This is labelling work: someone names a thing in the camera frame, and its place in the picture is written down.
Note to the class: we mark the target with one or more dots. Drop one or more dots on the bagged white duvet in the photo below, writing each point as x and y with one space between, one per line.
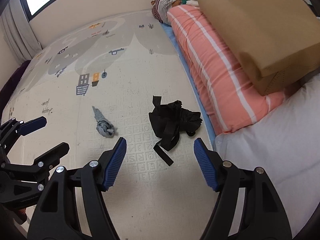
275 155

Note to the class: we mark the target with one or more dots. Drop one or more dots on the brown cardboard box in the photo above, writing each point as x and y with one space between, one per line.
260 25

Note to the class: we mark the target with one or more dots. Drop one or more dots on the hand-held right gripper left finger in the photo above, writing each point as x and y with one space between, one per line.
115 165

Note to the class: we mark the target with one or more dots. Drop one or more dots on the light blue sheet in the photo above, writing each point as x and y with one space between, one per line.
190 85

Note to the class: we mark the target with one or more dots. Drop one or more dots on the black cloth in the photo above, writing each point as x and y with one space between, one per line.
172 122

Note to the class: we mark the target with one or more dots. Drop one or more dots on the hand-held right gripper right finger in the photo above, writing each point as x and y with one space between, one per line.
206 165

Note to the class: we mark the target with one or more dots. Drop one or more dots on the pink striped quilt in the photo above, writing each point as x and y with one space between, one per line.
212 62

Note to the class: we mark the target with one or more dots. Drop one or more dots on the white curtain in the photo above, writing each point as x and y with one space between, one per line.
17 30

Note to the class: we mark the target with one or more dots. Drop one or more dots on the grey sock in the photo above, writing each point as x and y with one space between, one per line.
103 127

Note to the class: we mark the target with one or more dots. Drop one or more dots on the printed play mat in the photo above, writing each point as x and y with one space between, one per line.
120 80

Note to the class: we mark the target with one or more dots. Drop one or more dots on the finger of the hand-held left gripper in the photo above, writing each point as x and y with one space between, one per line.
32 125
51 155

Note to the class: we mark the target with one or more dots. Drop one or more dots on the striped patterned cloth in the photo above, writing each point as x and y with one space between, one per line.
163 5

